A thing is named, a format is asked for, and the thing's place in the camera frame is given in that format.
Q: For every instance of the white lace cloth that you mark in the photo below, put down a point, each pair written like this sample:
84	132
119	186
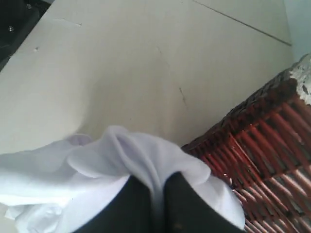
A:
301	73

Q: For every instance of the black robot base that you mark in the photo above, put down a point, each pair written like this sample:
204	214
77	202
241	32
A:
17	19

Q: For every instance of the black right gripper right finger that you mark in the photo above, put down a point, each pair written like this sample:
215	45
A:
186	212

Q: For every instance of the brown wicker laundry basket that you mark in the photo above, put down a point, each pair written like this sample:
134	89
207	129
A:
262	150

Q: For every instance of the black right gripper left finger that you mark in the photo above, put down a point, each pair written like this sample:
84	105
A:
128	212

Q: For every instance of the white t-shirt red lettering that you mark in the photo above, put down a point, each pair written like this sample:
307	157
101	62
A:
61	186

